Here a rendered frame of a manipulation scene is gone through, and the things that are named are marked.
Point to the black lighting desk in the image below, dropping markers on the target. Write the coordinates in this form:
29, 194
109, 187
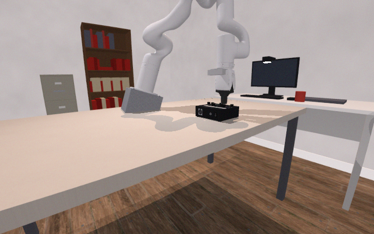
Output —
218, 112

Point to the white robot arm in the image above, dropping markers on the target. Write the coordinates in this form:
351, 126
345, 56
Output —
227, 48

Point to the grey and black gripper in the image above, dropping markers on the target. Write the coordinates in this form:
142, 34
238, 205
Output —
224, 84

